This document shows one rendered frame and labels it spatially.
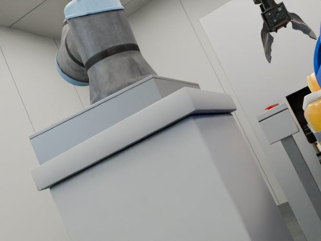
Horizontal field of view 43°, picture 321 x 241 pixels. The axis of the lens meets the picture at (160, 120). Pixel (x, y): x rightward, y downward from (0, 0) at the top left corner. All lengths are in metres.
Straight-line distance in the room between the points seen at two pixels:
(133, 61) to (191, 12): 4.97
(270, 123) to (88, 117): 0.72
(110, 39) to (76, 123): 0.18
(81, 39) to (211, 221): 0.42
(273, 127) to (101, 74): 0.68
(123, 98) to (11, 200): 3.23
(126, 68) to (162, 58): 5.01
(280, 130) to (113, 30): 0.69
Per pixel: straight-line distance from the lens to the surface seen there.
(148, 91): 0.66
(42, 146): 0.77
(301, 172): 1.39
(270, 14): 1.27
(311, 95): 1.30
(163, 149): 0.63
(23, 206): 3.93
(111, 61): 0.77
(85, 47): 0.80
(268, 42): 1.31
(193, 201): 0.63
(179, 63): 5.67
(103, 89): 0.76
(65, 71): 0.96
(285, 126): 1.30
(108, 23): 0.80
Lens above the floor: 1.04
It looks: 8 degrees up
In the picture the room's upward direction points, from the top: 25 degrees counter-clockwise
